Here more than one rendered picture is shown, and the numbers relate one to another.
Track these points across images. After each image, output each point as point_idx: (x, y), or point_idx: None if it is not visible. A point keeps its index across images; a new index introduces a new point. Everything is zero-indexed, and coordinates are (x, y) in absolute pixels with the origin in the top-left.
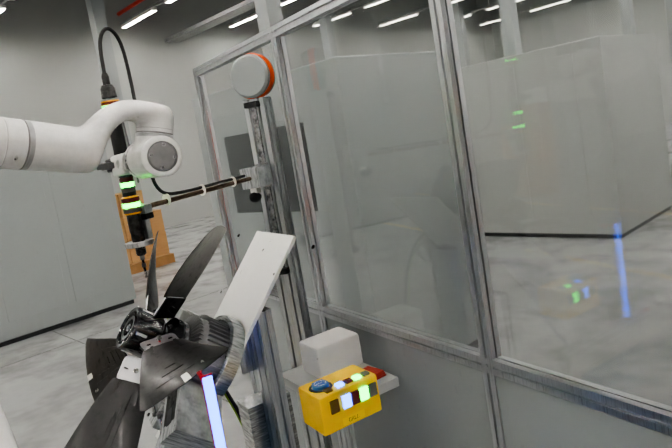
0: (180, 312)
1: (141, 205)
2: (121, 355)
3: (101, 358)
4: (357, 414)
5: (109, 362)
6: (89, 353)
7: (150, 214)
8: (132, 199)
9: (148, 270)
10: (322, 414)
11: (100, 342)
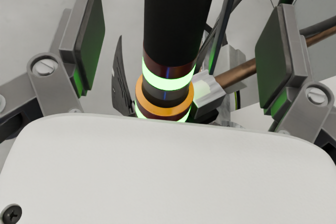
0: (225, 70)
1: (194, 100)
2: (130, 111)
3: (119, 81)
4: None
5: (122, 96)
6: (116, 55)
7: (207, 121)
8: (162, 119)
9: (197, 57)
10: None
11: (122, 69)
